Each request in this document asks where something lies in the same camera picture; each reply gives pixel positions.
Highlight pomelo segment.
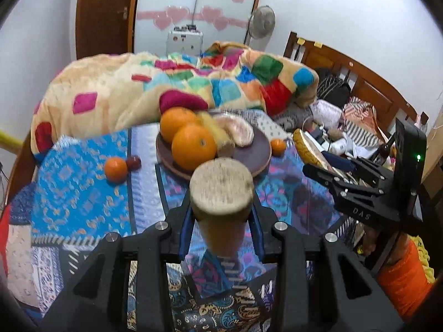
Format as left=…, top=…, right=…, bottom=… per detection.
left=293, top=129, right=333, bottom=172
left=213, top=113, right=254, bottom=148

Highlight small mandarin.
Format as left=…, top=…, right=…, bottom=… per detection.
left=270, top=139, right=287, bottom=157
left=104, top=157, right=128, bottom=184

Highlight dark red grape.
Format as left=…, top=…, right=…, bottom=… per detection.
left=125, top=155, right=142, bottom=172

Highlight large orange with sticker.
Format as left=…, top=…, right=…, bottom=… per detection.
left=171, top=124, right=217, bottom=172

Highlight wooden bed headboard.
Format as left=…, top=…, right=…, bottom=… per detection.
left=284, top=32, right=429, bottom=134

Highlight black striped bag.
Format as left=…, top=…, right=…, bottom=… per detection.
left=315, top=68, right=351, bottom=109

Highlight blue patterned cloth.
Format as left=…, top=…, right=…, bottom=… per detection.
left=31, top=130, right=136, bottom=247

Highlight white dotted cloth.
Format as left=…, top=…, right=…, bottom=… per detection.
left=239, top=110, right=291, bottom=141

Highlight dark purple round plate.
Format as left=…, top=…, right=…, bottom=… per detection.
left=155, top=112, right=272, bottom=180

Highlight standing electric fan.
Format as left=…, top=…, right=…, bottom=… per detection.
left=246, top=5, right=276, bottom=46

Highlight yellow foam tube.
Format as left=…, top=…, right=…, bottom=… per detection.
left=0, top=130, right=23, bottom=155

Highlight colourful patchwork quilt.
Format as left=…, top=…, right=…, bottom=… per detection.
left=30, top=42, right=319, bottom=158

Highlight white device box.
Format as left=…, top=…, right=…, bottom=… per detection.
left=166, top=25, right=204, bottom=56

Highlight frosted heart wardrobe doors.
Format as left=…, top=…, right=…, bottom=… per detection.
left=133, top=0, right=258, bottom=56

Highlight brown wooden door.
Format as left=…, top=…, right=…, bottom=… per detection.
left=75, top=0, right=137, bottom=59

